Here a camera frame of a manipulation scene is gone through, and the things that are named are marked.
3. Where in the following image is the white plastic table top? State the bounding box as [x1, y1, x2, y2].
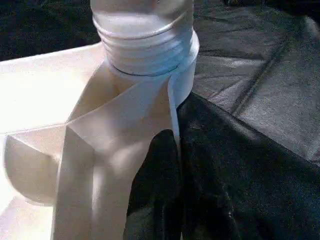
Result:
[0, 36, 201, 240]

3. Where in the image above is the white plastic table leg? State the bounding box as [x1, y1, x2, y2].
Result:
[90, 0, 195, 76]

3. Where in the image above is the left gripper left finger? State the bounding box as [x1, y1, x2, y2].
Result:
[123, 129, 184, 240]

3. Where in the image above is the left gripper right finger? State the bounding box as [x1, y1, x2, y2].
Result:
[180, 138, 250, 240]

